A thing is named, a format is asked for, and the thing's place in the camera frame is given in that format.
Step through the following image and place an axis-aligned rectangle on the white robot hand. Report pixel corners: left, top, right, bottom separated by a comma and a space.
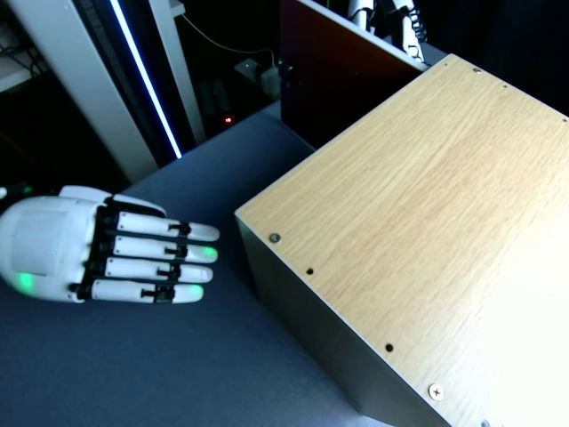
0, 185, 221, 305
347, 0, 429, 64

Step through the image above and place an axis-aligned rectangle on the dark brown door panel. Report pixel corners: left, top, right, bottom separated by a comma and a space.
279, 0, 430, 150

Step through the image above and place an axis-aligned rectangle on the light wood cabinet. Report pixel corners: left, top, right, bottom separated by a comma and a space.
234, 52, 569, 427

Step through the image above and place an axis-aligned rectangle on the grey power adapter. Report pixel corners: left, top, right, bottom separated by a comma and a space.
234, 57, 284, 101

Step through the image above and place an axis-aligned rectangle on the grey table cloth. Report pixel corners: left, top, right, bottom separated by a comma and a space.
0, 100, 395, 427

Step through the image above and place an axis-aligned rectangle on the bright LED light strip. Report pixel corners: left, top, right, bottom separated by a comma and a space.
108, 0, 184, 160

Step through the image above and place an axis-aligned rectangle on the black power strip red light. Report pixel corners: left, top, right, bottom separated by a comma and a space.
197, 78, 237, 129

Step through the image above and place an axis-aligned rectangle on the wide white frame post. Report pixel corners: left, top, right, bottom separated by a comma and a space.
6, 0, 159, 184

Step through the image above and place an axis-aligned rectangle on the white shelf with cables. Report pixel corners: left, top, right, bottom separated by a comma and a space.
0, 17, 49, 93

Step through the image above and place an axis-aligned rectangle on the thin white cable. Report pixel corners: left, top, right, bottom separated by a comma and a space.
180, 12, 277, 68

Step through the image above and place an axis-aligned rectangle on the narrow white frame post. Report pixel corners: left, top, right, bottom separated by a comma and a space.
148, 0, 207, 144

